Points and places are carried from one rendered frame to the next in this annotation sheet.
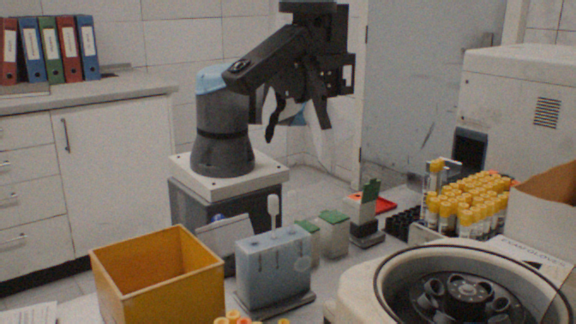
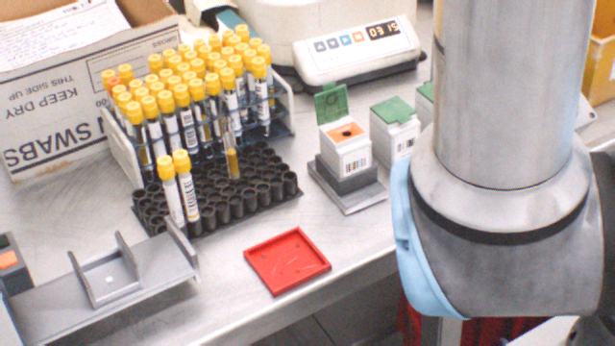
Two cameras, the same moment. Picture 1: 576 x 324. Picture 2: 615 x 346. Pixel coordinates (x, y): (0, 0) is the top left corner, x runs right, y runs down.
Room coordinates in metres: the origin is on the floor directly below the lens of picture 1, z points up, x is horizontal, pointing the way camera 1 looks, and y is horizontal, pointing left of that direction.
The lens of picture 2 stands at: (1.47, -0.06, 1.49)
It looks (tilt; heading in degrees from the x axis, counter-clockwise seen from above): 40 degrees down; 189
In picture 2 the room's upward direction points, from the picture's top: 4 degrees counter-clockwise
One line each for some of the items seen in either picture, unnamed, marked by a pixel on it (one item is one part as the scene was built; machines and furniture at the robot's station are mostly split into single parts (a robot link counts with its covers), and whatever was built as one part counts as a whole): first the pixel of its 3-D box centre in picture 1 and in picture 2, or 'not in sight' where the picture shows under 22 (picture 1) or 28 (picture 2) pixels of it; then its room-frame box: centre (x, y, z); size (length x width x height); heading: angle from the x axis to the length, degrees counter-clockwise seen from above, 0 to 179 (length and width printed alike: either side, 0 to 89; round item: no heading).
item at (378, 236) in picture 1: (357, 225); (346, 172); (0.78, -0.13, 0.89); 0.09 x 0.05 x 0.04; 35
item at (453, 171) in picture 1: (448, 171); (86, 286); (0.99, -0.36, 0.92); 0.21 x 0.07 x 0.05; 127
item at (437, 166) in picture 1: (433, 199); (210, 162); (0.81, -0.27, 0.93); 0.17 x 0.09 x 0.11; 127
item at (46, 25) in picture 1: (46, 49); not in sight; (2.37, 1.17, 1.03); 0.26 x 0.07 x 0.31; 37
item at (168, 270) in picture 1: (158, 288); (593, 38); (0.54, 0.17, 0.93); 0.13 x 0.13 x 0.10; 36
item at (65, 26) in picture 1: (64, 48); not in sight; (2.42, 1.11, 1.03); 0.26 x 0.08 x 0.31; 36
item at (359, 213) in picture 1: (358, 213); (345, 154); (0.78, -0.13, 0.92); 0.05 x 0.04 x 0.06; 35
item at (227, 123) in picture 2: (424, 203); (232, 156); (0.80, -0.25, 0.93); 0.01 x 0.01 x 0.10; 37
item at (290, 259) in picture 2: (374, 204); (286, 259); (0.90, -0.18, 0.88); 0.07 x 0.07 x 0.01; 37
